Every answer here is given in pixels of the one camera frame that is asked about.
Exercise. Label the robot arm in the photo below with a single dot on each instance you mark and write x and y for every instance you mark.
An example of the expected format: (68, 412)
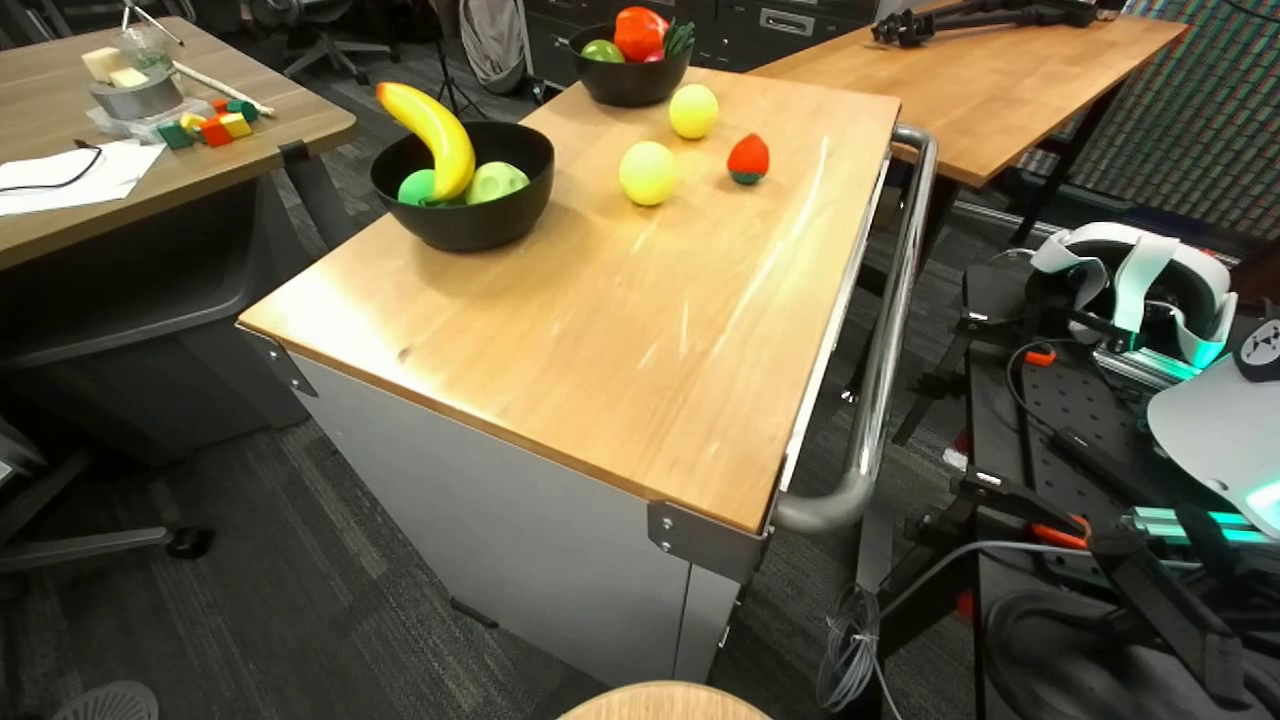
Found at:
(1210, 430)

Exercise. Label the grey cabinet with wooden top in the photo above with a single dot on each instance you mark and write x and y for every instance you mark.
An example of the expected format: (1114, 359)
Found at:
(620, 330)

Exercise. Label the yellow toy lemon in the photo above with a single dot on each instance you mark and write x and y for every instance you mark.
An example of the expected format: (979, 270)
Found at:
(693, 111)
(648, 173)

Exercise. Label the large black bowl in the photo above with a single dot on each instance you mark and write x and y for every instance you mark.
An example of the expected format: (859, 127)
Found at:
(470, 220)

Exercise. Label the pale green toy apple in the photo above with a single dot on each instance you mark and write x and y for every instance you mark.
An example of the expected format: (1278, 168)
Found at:
(497, 181)

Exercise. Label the red toy strawberry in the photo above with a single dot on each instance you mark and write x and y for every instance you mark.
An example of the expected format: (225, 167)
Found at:
(748, 157)

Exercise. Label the yellow toy banana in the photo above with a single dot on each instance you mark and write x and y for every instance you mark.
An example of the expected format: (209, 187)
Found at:
(440, 130)

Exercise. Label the small green toy fruit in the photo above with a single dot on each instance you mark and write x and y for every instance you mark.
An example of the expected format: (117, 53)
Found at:
(601, 51)

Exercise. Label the dark green toy vegetable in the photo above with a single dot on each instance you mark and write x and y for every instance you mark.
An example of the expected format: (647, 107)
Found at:
(680, 38)

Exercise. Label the red toy tomato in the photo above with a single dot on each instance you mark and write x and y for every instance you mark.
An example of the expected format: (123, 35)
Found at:
(638, 32)

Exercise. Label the round wooden stool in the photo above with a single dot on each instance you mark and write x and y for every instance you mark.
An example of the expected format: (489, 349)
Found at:
(665, 702)

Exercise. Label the grey bag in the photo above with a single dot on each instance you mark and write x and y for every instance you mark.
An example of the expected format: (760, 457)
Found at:
(492, 45)

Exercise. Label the black clamp with orange grip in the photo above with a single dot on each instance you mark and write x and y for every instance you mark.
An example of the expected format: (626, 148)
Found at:
(1000, 520)

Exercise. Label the long wooden table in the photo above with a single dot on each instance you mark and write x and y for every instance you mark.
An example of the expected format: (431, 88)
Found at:
(980, 85)

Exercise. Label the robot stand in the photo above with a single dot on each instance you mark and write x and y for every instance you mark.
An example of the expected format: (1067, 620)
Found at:
(1080, 400)

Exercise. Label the office chair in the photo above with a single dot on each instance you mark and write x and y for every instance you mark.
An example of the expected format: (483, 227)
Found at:
(320, 45)

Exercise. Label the yellow wooden block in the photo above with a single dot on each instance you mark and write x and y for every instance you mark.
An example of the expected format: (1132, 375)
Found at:
(237, 124)

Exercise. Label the small green wooden block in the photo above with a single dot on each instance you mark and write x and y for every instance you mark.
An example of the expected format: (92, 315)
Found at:
(245, 109)

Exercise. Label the folded black tripod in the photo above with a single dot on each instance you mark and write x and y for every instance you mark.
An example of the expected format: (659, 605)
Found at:
(960, 18)

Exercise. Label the red wooden block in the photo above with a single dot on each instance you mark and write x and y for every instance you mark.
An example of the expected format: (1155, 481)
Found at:
(215, 132)

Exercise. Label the white stick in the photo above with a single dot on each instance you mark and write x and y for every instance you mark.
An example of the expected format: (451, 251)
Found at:
(222, 88)

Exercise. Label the white headset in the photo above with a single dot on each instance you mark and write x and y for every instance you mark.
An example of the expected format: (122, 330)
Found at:
(1135, 270)

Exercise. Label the clear plastic tray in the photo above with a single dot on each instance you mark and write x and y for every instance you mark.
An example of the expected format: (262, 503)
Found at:
(195, 110)

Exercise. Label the grey tape roll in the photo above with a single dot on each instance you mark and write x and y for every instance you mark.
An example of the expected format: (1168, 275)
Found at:
(138, 98)

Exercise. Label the office chair base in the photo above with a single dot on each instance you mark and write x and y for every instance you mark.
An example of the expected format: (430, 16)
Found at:
(90, 545)

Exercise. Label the wooden desk with grey panel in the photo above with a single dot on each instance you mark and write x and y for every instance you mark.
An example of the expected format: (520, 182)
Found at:
(60, 300)

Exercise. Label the clear glass beaker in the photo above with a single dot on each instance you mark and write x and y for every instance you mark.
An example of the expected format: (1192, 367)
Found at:
(146, 50)

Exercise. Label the cream foam block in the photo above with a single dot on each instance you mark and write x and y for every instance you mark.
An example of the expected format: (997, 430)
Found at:
(129, 77)
(103, 62)

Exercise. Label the sheet of white paper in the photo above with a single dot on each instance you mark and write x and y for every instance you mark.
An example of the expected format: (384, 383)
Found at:
(80, 178)

